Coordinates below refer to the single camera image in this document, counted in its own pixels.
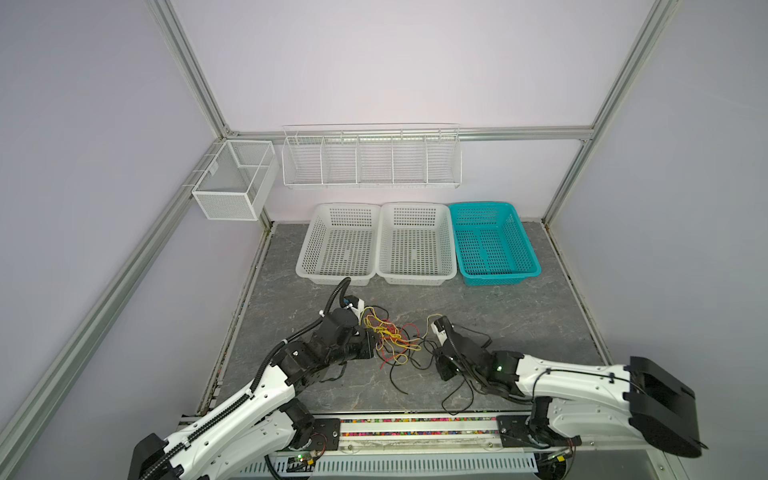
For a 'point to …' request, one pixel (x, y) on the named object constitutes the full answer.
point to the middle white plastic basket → (415, 245)
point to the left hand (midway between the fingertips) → (378, 341)
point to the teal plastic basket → (492, 244)
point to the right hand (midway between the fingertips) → (435, 353)
